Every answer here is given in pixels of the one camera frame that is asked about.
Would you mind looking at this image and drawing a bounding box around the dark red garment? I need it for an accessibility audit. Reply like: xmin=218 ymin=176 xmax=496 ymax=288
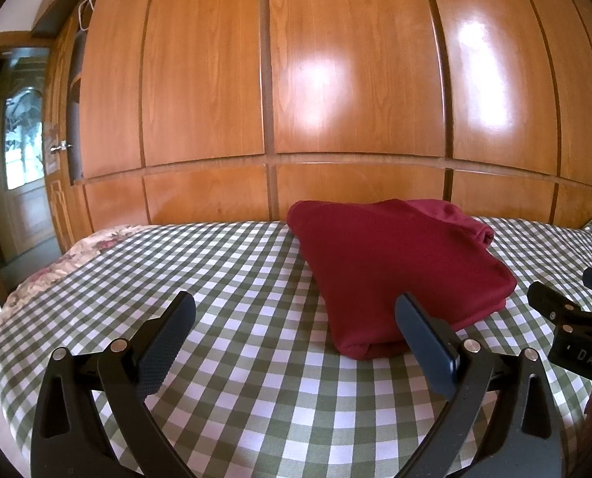
xmin=286 ymin=198 xmax=518 ymax=360

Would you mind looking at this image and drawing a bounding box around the wooden wardrobe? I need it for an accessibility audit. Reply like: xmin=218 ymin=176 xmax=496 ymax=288
xmin=42 ymin=0 xmax=592 ymax=240

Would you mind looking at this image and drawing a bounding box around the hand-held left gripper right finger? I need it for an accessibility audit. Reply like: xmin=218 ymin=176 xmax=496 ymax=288
xmin=394 ymin=293 xmax=568 ymax=478

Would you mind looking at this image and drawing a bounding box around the white cable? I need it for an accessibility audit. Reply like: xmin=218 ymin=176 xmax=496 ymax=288
xmin=78 ymin=0 xmax=100 ymax=31

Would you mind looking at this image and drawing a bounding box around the wood framed mirror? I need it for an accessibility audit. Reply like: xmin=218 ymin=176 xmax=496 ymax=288
xmin=0 ymin=32 xmax=65 ymax=284

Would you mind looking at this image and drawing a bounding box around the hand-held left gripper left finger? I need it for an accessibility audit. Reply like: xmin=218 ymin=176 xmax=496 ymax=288
xmin=29 ymin=291 xmax=197 ymax=478

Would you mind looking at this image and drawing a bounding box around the green checked bedsheet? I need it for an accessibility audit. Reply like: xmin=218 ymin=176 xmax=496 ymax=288
xmin=0 ymin=216 xmax=592 ymax=478

